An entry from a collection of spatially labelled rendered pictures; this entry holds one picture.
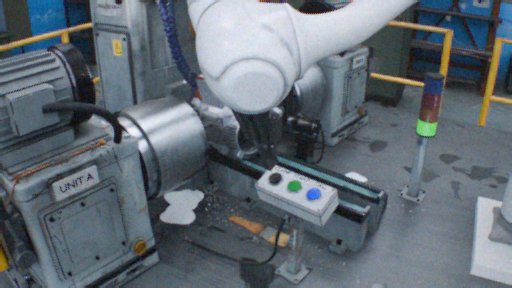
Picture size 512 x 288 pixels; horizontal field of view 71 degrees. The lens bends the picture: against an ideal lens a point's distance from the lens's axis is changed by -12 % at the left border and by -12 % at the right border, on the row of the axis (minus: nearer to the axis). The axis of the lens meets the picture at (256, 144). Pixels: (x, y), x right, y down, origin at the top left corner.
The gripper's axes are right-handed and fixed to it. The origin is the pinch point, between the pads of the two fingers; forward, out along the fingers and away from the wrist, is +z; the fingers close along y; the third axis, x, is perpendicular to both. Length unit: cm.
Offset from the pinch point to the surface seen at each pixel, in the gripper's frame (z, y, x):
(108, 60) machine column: -2, 78, -12
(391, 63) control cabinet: 182, 102, -293
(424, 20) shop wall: 227, 127, -479
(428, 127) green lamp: 27, -18, -49
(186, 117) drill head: 1.8, 29.2, -2.9
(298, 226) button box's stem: 18.1, -6.1, 3.0
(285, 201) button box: 9.0, -4.8, 3.5
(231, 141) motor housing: 19.1, 28.6, -13.1
